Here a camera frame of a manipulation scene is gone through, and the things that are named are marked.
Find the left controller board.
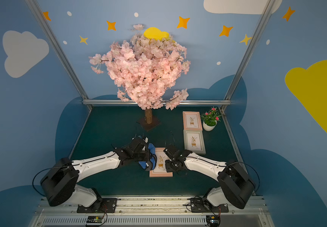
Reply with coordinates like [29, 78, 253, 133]
[86, 216, 104, 227]

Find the controller board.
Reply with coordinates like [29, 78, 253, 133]
[86, 216, 104, 227]
[206, 215, 221, 227]

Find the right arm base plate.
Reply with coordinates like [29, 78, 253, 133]
[187, 196, 229, 214]

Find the right controller board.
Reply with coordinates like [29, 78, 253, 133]
[206, 215, 221, 227]

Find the pink picture frame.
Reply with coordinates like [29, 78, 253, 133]
[182, 111, 203, 131]
[149, 148, 173, 178]

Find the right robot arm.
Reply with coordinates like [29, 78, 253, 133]
[163, 145, 256, 210]

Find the pink blossom artificial tree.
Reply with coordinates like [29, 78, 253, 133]
[89, 27, 191, 131]

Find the white pot with flowers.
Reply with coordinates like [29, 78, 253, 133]
[201, 107, 221, 131]

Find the aluminium front rail assembly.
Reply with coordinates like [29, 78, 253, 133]
[29, 195, 274, 227]

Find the green picture frame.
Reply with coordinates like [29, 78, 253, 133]
[183, 130, 206, 155]

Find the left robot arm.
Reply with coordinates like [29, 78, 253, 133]
[40, 137, 157, 209]

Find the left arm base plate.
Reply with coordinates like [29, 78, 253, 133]
[77, 198, 118, 213]

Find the blue and grey cloth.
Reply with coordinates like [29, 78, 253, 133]
[138, 143, 157, 171]

